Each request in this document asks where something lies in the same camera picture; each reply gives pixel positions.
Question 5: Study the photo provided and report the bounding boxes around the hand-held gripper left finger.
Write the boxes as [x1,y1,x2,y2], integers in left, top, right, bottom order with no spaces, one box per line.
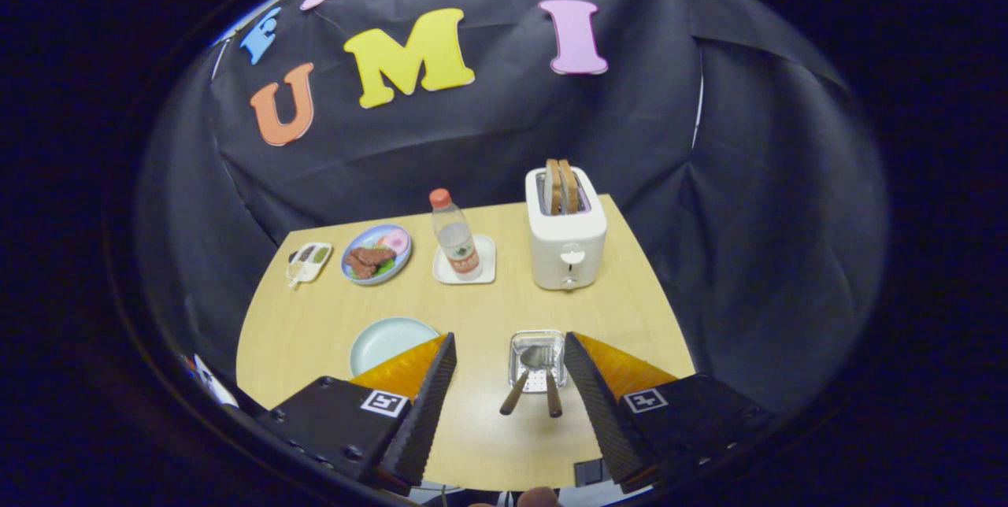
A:
[256,332,458,490]

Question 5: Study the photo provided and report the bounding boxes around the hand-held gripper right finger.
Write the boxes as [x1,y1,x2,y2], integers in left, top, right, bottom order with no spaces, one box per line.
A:
[563,331,773,494]

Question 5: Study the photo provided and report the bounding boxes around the silver fork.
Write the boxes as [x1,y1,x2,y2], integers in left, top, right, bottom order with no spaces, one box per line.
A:
[542,346,564,419]

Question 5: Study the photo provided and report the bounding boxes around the silver spoon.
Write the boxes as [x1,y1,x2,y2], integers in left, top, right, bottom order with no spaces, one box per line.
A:
[499,346,546,416]

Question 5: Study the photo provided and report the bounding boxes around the clear plastic basket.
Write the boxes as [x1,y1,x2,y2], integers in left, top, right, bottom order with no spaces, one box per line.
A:
[508,330,568,394]

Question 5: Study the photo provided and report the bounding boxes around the light green plate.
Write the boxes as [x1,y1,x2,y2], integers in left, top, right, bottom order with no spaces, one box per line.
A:
[349,316,440,378]

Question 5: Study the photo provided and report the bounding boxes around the white square coaster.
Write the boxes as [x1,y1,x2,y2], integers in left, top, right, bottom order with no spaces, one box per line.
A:
[432,234,498,286]

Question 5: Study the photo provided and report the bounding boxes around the brown meat pieces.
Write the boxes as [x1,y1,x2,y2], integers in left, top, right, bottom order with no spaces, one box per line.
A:
[346,246,397,279]

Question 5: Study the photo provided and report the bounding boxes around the white toaster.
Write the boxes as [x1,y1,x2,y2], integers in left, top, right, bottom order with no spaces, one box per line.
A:
[525,167,608,291]

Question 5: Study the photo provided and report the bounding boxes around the clear water bottle red cap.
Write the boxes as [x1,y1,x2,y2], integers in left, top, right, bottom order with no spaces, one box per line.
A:
[428,188,483,281]

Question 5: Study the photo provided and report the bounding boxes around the blue plate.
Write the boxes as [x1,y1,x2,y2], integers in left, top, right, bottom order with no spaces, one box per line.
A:
[340,224,413,286]

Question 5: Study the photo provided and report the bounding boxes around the white divided sauce dish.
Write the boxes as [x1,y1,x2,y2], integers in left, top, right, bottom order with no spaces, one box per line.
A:
[285,242,333,289]

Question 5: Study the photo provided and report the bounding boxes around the black backdrop cloth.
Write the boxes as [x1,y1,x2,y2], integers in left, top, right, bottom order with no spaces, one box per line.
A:
[134,0,891,413]

